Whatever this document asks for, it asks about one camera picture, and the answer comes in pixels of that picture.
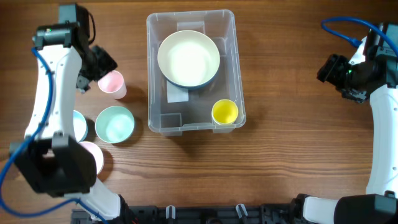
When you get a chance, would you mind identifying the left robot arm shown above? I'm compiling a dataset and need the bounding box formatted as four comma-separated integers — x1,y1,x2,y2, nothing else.
8,3,123,223

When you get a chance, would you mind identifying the dark blue bowl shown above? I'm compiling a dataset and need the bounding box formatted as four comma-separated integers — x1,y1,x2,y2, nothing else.
163,68,220,90

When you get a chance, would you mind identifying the yellow cup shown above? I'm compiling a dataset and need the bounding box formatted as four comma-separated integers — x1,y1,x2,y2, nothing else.
211,99,239,125

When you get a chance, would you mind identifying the left blue cable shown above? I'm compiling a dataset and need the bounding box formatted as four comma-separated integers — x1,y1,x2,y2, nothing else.
0,46,109,224

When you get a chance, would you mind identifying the pink cup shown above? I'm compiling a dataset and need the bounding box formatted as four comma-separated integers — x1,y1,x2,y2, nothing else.
98,70,127,100

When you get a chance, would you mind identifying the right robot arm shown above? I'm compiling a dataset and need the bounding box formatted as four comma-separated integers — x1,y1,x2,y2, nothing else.
299,17,397,223

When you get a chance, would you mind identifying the white label in container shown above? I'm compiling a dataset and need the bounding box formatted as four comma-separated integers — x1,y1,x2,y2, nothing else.
167,82,189,103

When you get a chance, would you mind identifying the mint green small bowl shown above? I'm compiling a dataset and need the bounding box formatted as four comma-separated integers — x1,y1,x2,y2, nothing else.
95,106,135,144

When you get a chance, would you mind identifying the cream white bowl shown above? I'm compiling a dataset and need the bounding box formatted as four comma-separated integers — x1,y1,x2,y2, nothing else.
157,30,221,86

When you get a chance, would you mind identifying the light blue small bowl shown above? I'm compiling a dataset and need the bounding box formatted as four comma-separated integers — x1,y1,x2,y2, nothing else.
73,110,88,142

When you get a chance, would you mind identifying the clear plastic storage container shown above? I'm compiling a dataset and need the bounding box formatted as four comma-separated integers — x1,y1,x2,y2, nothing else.
146,9,246,136

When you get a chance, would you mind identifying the pink small bowl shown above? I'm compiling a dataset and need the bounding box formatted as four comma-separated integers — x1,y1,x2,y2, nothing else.
80,141,104,175

